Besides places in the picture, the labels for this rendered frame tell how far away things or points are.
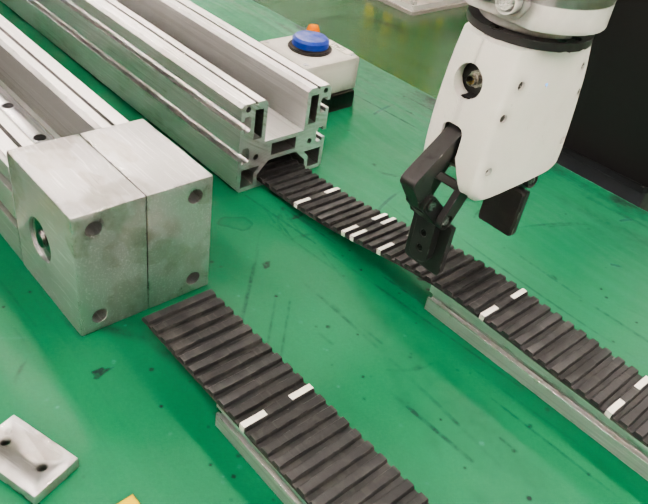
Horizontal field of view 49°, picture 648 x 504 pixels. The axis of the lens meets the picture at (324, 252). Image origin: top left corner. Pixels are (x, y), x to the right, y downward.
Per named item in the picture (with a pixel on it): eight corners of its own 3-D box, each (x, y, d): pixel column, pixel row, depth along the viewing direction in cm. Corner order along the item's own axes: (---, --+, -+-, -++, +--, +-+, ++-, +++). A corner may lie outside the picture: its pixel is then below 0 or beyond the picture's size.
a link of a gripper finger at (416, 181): (420, 145, 40) (409, 221, 43) (505, 101, 44) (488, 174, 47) (405, 136, 40) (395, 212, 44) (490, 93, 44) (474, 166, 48)
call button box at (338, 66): (352, 107, 80) (362, 53, 76) (286, 125, 74) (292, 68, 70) (307, 79, 84) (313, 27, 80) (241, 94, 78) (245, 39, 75)
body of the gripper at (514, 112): (540, 39, 36) (481, 219, 43) (635, 14, 42) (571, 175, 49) (431, -8, 40) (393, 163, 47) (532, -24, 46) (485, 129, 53)
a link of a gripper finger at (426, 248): (436, 206, 43) (413, 290, 47) (468, 191, 45) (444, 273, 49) (398, 181, 44) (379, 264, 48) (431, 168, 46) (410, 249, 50)
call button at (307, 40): (334, 57, 77) (337, 39, 75) (307, 63, 74) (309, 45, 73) (310, 44, 79) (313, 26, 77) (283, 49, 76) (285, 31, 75)
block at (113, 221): (235, 273, 54) (243, 166, 48) (81, 337, 46) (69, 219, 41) (171, 215, 59) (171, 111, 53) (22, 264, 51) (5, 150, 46)
